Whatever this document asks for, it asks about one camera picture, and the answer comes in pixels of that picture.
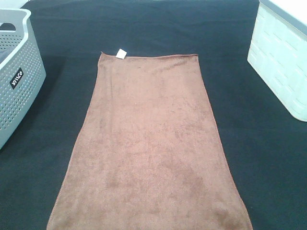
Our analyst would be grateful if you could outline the brown microfibre towel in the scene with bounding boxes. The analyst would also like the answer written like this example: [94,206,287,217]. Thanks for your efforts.
[47,53,252,230]

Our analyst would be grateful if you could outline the black table cloth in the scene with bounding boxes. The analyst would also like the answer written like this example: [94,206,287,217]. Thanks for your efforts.
[0,0,307,230]

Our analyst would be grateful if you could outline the grey perforated laundry basket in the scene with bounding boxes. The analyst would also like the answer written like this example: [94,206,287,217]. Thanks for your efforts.
[0,9,46,146]

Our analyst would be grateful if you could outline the white plastic storage bin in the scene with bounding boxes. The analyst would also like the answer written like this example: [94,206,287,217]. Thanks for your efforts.
[247,0,307,122]

